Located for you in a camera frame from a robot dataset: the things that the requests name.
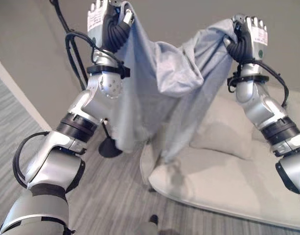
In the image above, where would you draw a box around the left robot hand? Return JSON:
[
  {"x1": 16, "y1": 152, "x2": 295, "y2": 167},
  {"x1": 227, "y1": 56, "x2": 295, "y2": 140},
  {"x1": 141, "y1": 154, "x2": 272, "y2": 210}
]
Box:
[{"x1": 87, "y1": 0, "x2": 135, "y2": 53}]

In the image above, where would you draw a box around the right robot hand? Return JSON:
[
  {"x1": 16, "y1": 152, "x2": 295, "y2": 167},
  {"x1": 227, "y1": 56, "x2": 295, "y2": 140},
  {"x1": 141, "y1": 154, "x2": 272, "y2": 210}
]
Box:
[{"x1": 224, "y1": 14, "x2": 269, "y2": 63}]

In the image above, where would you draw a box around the light blue garment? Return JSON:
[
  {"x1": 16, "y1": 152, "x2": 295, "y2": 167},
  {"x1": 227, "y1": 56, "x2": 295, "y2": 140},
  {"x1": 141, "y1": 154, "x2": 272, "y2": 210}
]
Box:
[{"x1": 110, "y1": 1, "x2": 239, "y2": 165}]

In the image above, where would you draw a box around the cream white sofa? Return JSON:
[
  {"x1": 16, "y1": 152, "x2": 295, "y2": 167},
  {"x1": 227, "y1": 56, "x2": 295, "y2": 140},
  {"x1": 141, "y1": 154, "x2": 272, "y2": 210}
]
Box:
[{"x1": 139, "y1": 84, "x2": 300, "y2": 232}]

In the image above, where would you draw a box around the cream white cushion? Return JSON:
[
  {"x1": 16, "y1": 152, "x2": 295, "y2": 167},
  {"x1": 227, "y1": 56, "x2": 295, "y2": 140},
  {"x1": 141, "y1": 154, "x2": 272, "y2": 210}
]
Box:
[{"x1": 188, "y1": 94, "x2": 254, "y2": 161}]

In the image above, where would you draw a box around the white baseboard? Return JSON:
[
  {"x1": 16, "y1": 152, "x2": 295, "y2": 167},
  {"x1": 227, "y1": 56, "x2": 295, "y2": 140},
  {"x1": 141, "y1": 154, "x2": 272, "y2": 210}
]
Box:
[{"x1": 0, "y1": 54, "x2": 53, "y2": 132}]

